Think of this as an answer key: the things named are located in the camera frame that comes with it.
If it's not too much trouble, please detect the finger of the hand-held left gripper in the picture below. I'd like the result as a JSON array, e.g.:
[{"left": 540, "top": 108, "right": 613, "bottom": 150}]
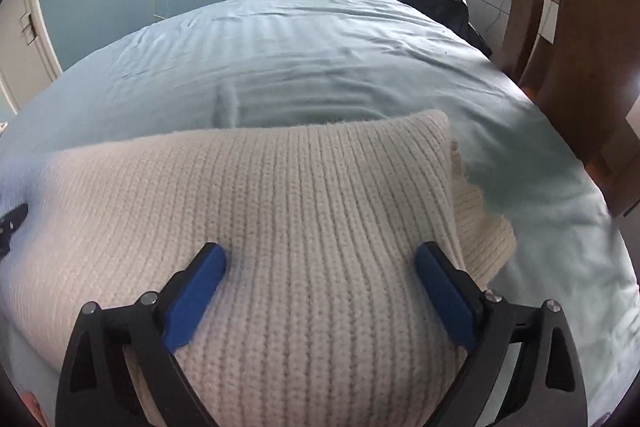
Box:
[{"left": 0, "top": 203, "right": 29, "bottom": 260}]

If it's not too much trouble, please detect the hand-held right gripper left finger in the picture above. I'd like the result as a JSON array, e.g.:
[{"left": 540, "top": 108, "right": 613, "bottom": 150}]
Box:
[{"left": 55, "top": 242, "right": 228, "bottom": 427}]

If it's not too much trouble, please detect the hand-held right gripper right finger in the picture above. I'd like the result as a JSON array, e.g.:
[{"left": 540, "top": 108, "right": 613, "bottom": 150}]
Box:
[{"left": 414, "top": 242, "right": 588, "bottom": 427}]

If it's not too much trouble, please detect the cream knitted sweater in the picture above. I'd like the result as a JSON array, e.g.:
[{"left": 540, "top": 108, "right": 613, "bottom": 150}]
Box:
[{"left": 0, "top": 109, "right": 517, "bottom": 427}]

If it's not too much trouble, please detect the bed with light blue sheet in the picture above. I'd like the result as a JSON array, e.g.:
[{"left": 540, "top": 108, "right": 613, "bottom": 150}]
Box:
[{"left": 0, "top": 0, "right": 640, "bottom": 413}]

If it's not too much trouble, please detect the dark wooden chair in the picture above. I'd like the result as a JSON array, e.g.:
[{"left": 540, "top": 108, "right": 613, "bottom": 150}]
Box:
[{"left": 500, "top": 0, "right": 640, "bottom": 218}]

